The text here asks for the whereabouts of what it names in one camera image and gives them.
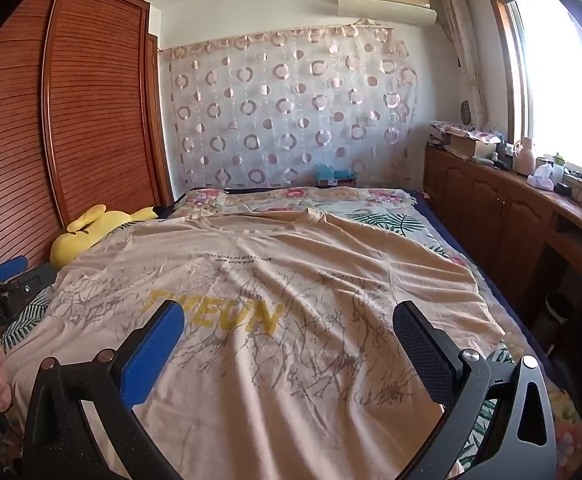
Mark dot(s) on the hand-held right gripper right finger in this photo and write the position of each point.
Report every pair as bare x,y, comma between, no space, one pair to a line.
426,355

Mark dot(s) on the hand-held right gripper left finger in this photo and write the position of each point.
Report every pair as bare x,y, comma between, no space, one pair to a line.
156,355

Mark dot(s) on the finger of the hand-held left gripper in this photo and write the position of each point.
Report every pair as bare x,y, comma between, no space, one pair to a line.
8,267

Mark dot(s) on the beige printed T-shirt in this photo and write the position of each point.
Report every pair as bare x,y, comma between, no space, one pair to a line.
271,360

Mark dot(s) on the yellow plush toy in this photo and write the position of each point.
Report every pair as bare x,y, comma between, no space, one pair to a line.
78,245

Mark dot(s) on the black trash bin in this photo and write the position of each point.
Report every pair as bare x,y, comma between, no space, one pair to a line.
558,315

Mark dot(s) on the green leaf-print bed sheet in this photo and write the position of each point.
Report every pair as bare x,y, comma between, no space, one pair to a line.
386,220

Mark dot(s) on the wooden window ledge headboard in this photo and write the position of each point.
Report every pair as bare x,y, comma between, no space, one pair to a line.
496,210

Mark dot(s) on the floral blanket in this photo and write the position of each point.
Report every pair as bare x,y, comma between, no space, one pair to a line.
251,202

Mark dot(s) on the wooden slatted wardrobe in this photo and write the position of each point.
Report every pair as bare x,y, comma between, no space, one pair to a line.
96,110

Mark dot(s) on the blue tissue pack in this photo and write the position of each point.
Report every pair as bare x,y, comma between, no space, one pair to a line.
326,175

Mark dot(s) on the plastic tissue pack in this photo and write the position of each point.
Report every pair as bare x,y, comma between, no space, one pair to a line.
541,180

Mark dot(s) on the cardboard box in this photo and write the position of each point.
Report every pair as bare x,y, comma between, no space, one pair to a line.
471,147

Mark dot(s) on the pink thermos jug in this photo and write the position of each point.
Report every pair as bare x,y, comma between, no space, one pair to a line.
525,157

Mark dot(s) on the stack of books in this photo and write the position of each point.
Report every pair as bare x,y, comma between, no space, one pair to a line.
461,127

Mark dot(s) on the clear bottle green cap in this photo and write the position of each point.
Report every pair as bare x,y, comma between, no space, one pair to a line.
559,167

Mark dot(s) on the circle-patterned sheer curtain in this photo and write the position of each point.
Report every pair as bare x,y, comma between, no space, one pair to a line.
281,110

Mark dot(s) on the window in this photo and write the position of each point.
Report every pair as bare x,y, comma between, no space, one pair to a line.
556,85

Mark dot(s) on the tied window curtain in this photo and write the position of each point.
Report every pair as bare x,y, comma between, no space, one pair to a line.
463,50

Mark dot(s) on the white wall air conditioner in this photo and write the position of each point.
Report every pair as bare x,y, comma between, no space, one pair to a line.
386,7

